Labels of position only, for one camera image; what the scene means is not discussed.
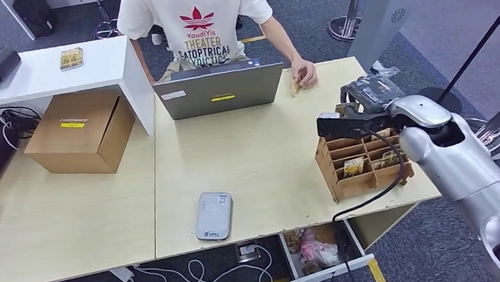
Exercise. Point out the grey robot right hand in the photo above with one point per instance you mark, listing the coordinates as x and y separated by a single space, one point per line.
371 92

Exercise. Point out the person's left hand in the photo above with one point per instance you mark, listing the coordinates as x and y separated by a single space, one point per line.
305 71

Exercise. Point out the tan ID card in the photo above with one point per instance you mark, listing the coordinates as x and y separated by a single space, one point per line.
295 86

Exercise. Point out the yellow hotel key card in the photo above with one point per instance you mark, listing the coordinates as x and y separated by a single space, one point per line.
375 165
390 159
346 107
381 135
353 166

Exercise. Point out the wooden card organizer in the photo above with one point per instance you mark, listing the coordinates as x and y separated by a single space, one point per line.
356 185

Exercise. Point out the grey card reader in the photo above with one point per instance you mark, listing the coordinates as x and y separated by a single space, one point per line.
213 216

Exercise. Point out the person's right forearm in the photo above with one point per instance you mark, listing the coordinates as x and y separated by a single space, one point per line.
142 61

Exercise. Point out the person's left forearm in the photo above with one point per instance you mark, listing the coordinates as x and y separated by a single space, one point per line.
282 39

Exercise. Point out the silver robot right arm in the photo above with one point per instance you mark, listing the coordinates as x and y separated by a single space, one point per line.
467 172

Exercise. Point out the person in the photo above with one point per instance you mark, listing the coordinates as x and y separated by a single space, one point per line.
198 23

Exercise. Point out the yellow card pack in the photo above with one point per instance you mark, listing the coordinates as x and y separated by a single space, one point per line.
71 58

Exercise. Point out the crumpled clear plastic bag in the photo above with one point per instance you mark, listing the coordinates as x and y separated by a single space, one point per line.
383 70

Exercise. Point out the grey kiosk pillar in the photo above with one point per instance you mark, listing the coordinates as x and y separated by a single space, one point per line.
380 18

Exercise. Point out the grey laptop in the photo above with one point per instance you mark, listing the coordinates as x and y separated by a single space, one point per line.
219 91

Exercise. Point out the pink plastic bag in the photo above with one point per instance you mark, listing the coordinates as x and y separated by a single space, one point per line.
316 250

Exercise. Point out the white open drawer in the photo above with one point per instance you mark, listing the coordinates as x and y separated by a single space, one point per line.
291 261

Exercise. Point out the metal floor socket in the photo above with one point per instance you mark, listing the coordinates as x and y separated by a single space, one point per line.
247 251

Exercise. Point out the black chrome stool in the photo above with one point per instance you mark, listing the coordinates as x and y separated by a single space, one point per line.
104 24

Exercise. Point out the brown cardboard box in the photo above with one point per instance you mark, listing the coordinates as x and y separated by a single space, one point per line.
73 136

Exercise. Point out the white desk shelf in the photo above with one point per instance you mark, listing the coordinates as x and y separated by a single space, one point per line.
39 76

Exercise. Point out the black computer tower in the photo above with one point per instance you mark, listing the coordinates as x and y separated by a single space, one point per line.
35 16

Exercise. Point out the white power adapter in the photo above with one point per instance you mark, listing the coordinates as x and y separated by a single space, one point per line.
121 275

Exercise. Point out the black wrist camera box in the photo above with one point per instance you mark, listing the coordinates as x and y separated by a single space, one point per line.
342 126

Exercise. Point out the chrome stanchion post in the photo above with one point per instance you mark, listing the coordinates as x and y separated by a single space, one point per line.
495 138
345 27

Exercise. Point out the black stanchion post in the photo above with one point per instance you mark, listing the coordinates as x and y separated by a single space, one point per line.
452 97

